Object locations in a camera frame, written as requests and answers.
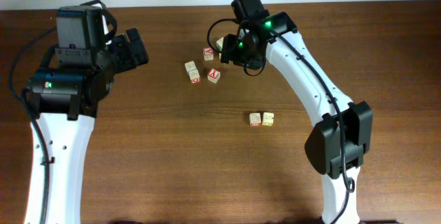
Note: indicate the wooden block red letter A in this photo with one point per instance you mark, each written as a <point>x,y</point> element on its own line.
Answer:
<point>208,54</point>

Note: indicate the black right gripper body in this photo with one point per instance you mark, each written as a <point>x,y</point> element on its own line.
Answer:
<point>236,52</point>

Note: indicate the wooden block red letter Y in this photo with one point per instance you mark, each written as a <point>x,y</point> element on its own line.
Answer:
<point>213,75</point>

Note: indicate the wooden block red bottom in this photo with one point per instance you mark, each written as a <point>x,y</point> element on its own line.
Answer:
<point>194,76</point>

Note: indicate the plain wooden block upper left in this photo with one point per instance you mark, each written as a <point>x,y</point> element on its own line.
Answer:
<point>189,66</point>

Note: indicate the wooden block green side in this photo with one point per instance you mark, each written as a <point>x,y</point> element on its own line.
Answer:
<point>219,44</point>

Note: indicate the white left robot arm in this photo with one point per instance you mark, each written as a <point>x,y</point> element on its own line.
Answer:
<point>62,99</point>

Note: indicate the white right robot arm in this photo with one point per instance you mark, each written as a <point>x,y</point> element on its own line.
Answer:
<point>341,128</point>

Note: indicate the wooden block yellow side engraved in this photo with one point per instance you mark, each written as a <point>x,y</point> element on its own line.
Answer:
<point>268,119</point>

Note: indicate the wooden block red side engraved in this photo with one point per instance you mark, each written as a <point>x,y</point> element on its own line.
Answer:
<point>255,119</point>

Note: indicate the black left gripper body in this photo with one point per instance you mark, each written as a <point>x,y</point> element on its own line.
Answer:
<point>123,57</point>

